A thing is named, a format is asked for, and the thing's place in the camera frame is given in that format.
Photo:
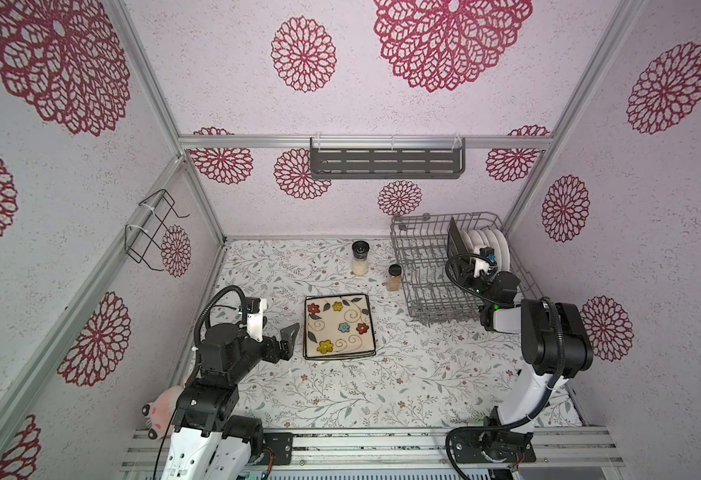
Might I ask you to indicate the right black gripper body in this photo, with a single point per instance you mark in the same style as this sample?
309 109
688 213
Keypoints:
481 286

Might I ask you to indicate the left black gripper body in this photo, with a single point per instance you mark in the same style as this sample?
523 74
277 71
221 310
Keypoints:
252 353

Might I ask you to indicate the black square plate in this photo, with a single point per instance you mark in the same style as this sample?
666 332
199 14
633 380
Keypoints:
457 249
337 325

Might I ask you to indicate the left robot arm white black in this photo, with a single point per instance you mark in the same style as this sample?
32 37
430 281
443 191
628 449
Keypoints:
208 440

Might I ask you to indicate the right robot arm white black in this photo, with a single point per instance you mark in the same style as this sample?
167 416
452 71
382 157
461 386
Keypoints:
554 343

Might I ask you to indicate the red pink plush toy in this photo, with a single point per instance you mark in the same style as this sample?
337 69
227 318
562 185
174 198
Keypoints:
158 413

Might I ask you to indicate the small amber spice jar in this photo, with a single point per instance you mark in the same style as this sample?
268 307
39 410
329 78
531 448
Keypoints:
394 278

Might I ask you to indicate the salt grinder black lid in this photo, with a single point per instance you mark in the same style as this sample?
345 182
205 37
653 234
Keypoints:
360 264

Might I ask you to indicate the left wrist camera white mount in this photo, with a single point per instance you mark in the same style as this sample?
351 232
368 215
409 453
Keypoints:
255 318

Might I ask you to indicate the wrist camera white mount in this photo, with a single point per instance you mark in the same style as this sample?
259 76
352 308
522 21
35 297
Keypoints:
485 263
255 318

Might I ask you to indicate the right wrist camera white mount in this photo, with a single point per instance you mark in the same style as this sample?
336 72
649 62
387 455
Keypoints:
485 263

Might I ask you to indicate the grey wire dish rack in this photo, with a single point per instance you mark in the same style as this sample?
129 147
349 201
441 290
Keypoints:
420 247

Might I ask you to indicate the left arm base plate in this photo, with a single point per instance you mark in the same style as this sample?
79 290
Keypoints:
278 449

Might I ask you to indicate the aluminium front rail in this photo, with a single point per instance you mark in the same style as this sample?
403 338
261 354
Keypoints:
406 453

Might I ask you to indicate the black wire wall holder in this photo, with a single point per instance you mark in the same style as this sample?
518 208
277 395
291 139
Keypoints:
140 238

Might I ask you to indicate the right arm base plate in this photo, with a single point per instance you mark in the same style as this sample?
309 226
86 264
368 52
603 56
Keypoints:
478 445

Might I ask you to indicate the grey wall shelf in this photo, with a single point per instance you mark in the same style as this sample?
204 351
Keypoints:
386 163

